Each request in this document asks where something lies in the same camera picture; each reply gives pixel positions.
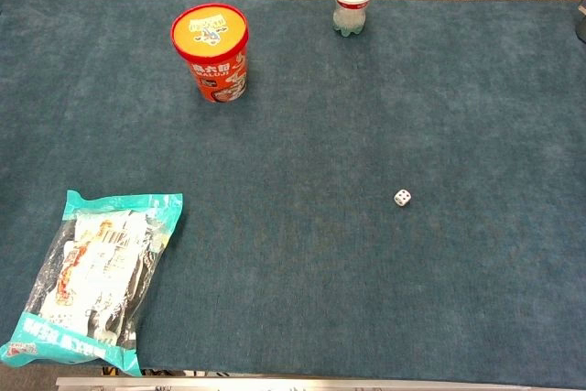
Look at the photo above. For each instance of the small white die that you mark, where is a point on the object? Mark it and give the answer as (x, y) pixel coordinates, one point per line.
(402, 198)

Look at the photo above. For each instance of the dark teal table cloth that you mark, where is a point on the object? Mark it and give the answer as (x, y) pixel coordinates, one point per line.
(293, 157)

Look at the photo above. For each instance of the red instant noodle cup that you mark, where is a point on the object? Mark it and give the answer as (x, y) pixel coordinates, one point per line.
(213, 50)

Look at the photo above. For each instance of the clear plastic soda bottle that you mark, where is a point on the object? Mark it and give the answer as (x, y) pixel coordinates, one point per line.
(349, 20)

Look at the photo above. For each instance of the teal snack food bag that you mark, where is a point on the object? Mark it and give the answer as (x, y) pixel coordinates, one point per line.
(94, 276)

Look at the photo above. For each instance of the dark object at table edge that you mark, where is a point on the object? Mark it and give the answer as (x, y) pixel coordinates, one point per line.
(581, 20)

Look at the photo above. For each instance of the metal table edge rail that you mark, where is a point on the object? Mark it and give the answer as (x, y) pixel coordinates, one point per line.
(293, 384)

